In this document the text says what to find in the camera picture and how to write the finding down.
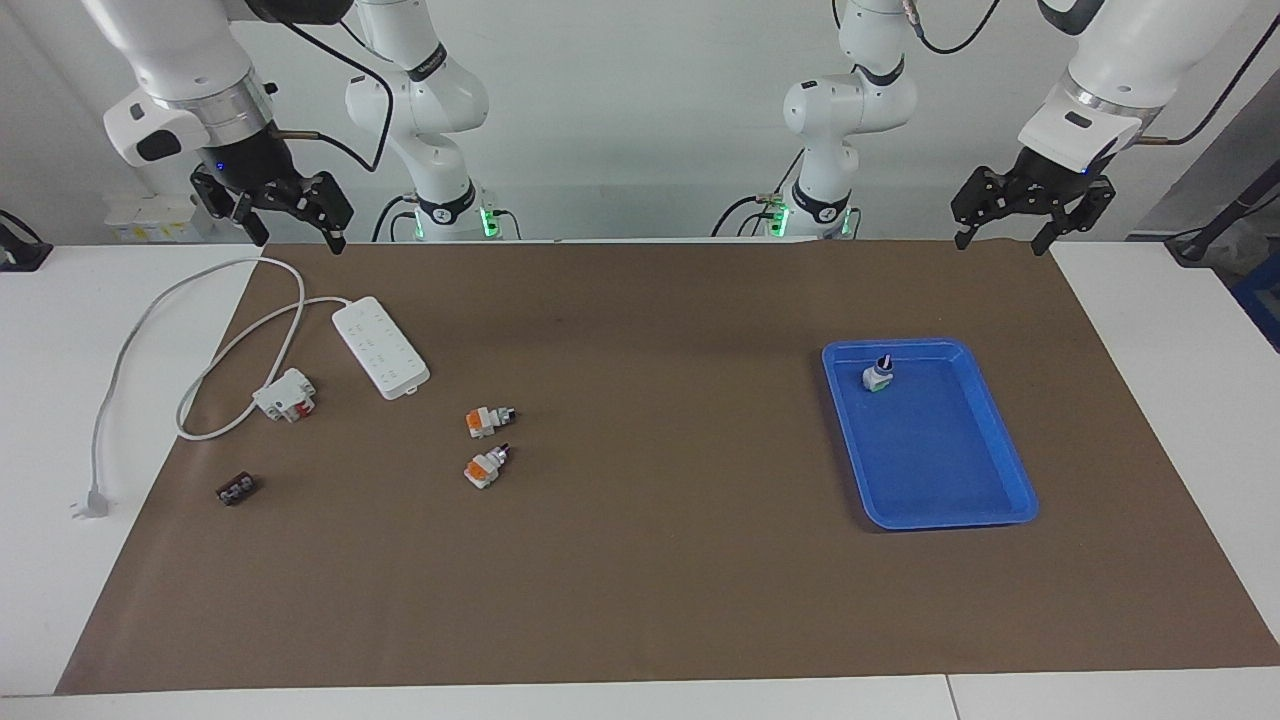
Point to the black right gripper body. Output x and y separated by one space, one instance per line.
250 170

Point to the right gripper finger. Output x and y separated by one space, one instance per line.
330 205
220 198

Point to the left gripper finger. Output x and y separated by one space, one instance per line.
985 192
1085 205

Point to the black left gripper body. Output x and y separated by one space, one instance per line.
1050 180

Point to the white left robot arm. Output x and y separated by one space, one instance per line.
850 105

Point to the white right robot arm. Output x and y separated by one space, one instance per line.
420 100

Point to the white background box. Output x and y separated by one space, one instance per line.
150 215

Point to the white power strip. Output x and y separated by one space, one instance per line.
380 348

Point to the white red circuit breaker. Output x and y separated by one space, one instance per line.
283 395

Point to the blue storage crate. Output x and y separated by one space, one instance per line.
1262 300

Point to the black table clamp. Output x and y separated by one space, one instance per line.
20 255

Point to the blue plastic tray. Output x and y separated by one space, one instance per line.
940 460

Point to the small dark terminal block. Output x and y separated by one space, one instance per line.
237 490

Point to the white power plug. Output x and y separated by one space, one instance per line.
90 503

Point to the brown paper mat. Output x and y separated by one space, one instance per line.
650 520

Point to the black camera stand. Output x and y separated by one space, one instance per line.
1225 218

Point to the white orange rotary switch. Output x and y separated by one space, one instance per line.
486 421
484 468

